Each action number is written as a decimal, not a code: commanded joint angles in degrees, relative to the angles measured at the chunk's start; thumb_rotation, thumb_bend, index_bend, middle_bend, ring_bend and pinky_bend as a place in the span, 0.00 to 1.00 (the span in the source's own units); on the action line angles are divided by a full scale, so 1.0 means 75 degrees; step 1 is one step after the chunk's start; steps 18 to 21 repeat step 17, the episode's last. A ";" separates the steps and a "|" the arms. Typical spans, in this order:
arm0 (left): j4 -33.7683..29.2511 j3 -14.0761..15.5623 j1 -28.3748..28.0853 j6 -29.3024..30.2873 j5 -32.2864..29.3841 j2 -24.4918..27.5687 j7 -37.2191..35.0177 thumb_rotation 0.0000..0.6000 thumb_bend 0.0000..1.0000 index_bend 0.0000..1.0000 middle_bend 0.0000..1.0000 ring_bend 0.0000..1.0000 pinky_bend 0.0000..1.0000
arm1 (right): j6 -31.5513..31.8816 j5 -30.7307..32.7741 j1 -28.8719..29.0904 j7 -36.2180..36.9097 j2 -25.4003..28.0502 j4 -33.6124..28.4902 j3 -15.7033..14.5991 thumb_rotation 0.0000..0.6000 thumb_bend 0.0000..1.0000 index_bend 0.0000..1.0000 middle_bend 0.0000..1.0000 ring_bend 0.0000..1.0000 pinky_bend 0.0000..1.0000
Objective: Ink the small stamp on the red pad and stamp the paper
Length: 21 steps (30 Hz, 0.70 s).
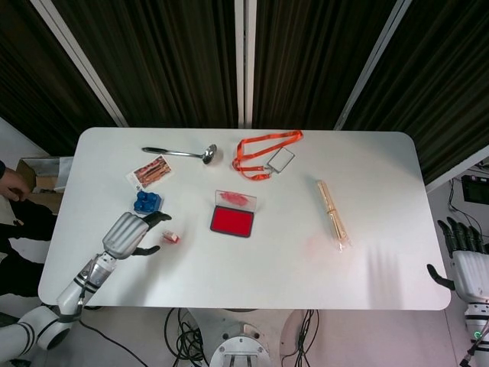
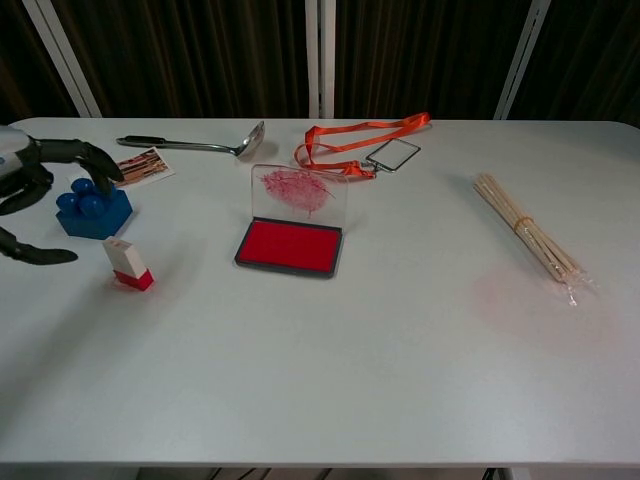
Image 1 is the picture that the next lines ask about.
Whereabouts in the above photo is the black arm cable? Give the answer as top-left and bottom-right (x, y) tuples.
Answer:
(78, 284), (133, 367)

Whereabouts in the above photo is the thin black floor cable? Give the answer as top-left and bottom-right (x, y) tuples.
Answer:
(447, 178), (484, 230)

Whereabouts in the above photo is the bystander black clothing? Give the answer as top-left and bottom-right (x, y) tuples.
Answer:
(0, 160), (58, 297)

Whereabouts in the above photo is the black floor cable bundle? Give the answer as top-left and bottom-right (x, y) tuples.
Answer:
(280, 309), (320, 367)
(164, 308), (210, 367)

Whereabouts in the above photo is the food picture card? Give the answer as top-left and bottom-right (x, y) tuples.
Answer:
(126, 155), (174, 190)

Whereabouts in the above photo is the black electronic device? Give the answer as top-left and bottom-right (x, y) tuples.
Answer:
(461, 174), (489, 203)

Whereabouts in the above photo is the steel ladle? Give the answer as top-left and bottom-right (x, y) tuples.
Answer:
(141, 144), (218, 165)

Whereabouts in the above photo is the bystander bare hand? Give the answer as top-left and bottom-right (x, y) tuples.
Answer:
(0, 167), (32, 200)

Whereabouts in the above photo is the red ink pad clear lid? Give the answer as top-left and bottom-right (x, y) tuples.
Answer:
(209, 189), (257, 239)

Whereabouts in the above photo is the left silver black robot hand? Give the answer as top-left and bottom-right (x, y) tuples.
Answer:
(101, 209), (173, 260)

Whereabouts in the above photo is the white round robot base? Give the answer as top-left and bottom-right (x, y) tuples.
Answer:
(186, 308), (318, 367)

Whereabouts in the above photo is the wrapped wooden chopsticks bundle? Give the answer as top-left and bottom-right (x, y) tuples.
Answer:
(316, 179), (352, 252)

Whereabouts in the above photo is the blue building block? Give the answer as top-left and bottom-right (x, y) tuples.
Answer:
(132, 190), (164, 216)

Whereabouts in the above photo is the orange lanyard strap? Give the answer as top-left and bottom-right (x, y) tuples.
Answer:
(232, 130), (304, 181)

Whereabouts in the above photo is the clear badge holder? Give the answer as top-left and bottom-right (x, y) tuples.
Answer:
(266, 147), (296, 175)

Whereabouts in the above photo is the cardboard box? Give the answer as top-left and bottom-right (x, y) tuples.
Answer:
(15, 156), (73, 204)

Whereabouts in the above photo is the dark pleated curtain panel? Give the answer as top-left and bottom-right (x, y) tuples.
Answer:
(252, 0), (397, 131)
(342, 0), (489, 185)
(51, 0), (241, 129)
(0, 0), (118, 156)

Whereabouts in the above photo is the white partition post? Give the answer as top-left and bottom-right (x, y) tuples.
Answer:
(31, 0), (129, 128)
(333, 0), (413, 132)
(425, 144), (489, 193)
(234, 0), (257, 129)

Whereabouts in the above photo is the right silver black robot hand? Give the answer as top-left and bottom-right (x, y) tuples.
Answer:
(426, 216), (489, 304)

